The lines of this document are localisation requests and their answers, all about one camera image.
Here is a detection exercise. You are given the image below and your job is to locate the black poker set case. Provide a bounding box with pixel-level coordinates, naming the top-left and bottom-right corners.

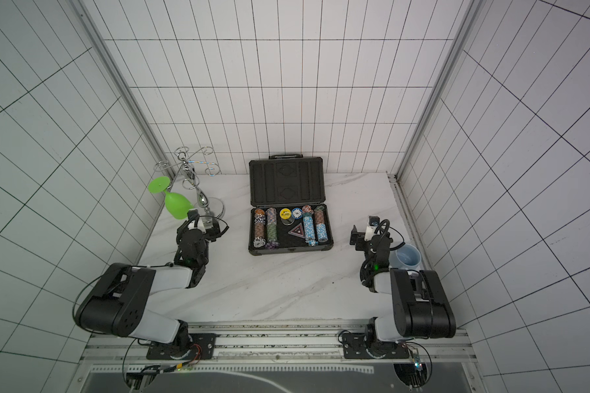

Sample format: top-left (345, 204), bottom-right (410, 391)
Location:
top-left (248, 155), bottom-right (334, 256)

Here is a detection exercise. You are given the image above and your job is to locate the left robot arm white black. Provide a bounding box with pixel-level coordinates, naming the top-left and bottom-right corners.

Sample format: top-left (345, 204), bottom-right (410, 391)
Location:
top-left (73, 210), bottom-right (229, 347)

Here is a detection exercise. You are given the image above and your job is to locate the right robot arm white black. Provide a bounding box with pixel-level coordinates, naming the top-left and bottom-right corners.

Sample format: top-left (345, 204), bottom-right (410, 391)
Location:
top-left (350, 216), bottom-right (457, 346)

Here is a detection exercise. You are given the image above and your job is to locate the green plastic wine glass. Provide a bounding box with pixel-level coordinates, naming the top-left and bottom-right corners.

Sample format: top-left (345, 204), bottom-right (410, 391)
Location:
top-left (147, 176), bottom-right (194, 220)

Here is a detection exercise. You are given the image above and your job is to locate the light blue mug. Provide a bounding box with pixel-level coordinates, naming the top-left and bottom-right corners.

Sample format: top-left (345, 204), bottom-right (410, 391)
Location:
top-left (389, 243), bottom-right (422, 271)

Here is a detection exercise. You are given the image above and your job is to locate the chrome glass holder stand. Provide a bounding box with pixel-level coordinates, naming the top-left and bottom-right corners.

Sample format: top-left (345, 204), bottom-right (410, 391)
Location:
top-left (154, 146), bottom-right (226, 219)

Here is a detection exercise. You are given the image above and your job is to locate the green red chip stack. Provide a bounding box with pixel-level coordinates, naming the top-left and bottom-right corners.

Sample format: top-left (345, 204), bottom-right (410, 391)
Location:
top-left (314, 206), bottom-right (329, 243)

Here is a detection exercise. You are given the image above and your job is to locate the red white chip stack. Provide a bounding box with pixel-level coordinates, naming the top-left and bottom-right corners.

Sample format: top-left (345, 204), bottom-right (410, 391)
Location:
top-left (253, 208), bottom-right (266, 249)

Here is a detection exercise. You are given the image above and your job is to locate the blue white chip stack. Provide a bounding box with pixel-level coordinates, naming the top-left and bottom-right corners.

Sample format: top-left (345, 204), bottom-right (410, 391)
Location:
top-left (303, 212), bottom-right (317, 247)

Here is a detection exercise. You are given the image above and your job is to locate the triangular red card piece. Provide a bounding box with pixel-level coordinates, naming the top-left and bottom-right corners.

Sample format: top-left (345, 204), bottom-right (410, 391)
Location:
top-left (288, 222), bottom-right (306, 240)

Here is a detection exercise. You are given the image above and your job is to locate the blue white dealer button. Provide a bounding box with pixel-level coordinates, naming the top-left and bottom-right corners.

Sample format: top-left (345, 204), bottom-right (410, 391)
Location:
top-left (292, 208), bottom-right (303, 219)

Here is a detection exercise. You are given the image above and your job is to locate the yellow dealer button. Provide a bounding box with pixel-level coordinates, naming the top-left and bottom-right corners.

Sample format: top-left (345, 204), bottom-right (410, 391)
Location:
top-left (280, 208), bottom-right (293, 220)

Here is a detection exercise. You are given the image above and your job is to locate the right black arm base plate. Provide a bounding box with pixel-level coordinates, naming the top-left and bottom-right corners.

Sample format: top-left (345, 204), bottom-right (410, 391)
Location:
top-left (338, 331), bottom-right (410, 360)

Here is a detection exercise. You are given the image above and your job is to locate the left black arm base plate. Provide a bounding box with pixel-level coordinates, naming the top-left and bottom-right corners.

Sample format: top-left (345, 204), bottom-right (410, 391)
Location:
top-left (146, 333), bottom-right (217, 361)

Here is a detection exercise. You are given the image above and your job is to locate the aluminium mounting rail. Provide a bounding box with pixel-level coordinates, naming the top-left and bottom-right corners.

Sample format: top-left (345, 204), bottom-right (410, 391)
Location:
top-left (80, 321), bottom-right (478, 367)

